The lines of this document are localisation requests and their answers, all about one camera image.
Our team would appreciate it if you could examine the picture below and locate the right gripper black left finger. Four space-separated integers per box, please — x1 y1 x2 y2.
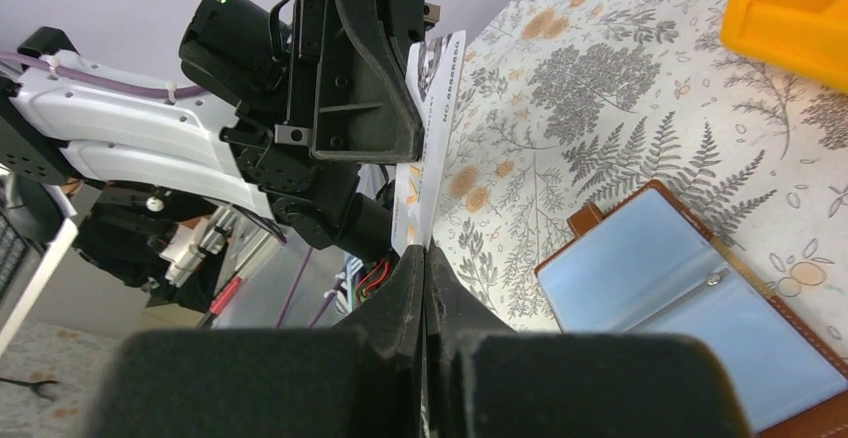
86 245 425 437

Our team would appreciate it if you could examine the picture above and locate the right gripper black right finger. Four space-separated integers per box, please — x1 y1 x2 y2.
424 248 752 437

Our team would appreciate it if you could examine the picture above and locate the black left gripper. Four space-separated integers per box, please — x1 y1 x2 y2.
286 0 435 164

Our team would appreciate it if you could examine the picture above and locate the silver VIP card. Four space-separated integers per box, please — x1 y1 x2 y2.
391 31 466 255

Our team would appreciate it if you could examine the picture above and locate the brown leather card holder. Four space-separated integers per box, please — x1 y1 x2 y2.
534 180 847 437

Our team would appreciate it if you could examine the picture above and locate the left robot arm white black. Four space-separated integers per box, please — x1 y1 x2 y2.
1 0 439 290

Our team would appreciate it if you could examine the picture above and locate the yellow plastic bin left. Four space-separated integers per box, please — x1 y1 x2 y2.
720 0 847 92

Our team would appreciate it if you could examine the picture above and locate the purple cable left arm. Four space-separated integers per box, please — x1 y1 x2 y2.
0 49 210 102

